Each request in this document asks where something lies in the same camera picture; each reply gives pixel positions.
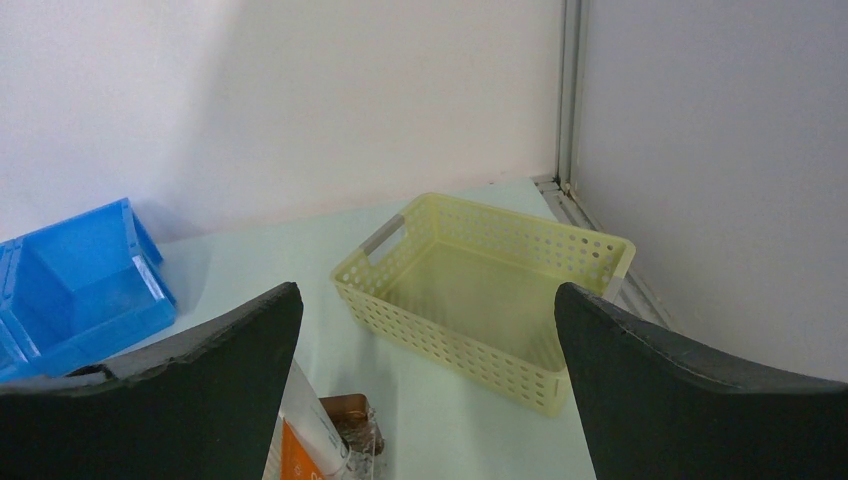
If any orange toothpaste tube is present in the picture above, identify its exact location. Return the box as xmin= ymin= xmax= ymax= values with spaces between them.
xmin=280 ymin=421 xmax=324 ymax=480

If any blue three-compartment bin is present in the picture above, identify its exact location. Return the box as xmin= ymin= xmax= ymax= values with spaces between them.
xmin=1 ymin=198 xmax=177 ymax=383

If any white toothpaste tube dark cap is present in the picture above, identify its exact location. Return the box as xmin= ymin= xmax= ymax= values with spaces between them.
xmin=263 ymin=363 xmax=348 ymax=479

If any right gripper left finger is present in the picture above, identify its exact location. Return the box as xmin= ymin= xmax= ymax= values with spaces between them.
xmin=1 ymin=282 xmax=304 ymax=479

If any cream perforated basket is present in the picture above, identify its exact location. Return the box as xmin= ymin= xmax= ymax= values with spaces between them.
xmin=331 ymin=193 xmax=636 ymax=417

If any clear holder with brown lid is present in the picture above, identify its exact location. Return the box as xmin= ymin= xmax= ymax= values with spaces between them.
xmin=320 ymin=393 xmax=388 ymax=480

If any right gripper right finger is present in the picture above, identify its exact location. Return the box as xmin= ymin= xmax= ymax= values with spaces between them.
xmin=554 ymin=283 xmax=847 ymax=479

